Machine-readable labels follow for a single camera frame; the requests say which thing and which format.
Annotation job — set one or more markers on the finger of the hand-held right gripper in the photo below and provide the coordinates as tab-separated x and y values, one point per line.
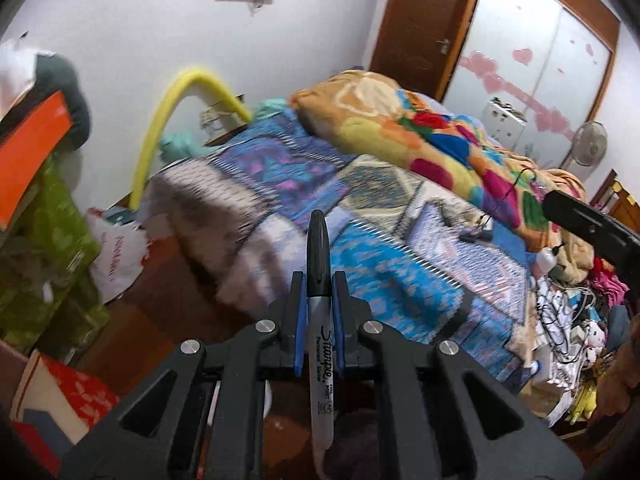
590	225

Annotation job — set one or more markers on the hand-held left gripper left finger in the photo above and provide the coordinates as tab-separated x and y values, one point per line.
298	325

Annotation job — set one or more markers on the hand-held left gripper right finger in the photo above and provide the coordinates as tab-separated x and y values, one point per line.
340	325

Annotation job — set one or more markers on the black marker pen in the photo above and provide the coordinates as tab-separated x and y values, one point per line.
320	350

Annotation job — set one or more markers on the white round bin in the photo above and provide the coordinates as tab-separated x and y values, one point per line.
269	395

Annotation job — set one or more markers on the white standing fan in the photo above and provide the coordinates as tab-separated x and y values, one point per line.
590	142

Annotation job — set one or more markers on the small black device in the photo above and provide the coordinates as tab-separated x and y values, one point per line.
475	235

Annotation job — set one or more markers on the white box with stickers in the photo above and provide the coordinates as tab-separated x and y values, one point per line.
505	120

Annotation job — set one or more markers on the colourful fleece blanket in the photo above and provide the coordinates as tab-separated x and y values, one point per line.
425	135

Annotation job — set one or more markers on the white plastic shopping bag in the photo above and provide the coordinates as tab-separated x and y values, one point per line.
117	260

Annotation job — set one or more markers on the wardrobe with frosted sliding doors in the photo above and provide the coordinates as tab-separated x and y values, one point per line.
530	35

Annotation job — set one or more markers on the teal cloth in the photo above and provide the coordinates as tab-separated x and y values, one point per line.
185	145

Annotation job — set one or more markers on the wooden bedside table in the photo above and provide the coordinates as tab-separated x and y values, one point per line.
217	122

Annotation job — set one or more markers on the yellow foam tube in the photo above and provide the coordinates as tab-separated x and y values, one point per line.
155	130

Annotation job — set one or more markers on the red floral storage box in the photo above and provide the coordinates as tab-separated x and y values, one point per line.
65	395

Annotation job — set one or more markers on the brown wooden door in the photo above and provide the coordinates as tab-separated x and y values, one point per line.
415	20

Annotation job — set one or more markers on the orange flat box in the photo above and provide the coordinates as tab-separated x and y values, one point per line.
30	160

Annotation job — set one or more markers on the dark green cushion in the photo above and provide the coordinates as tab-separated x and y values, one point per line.
67	90

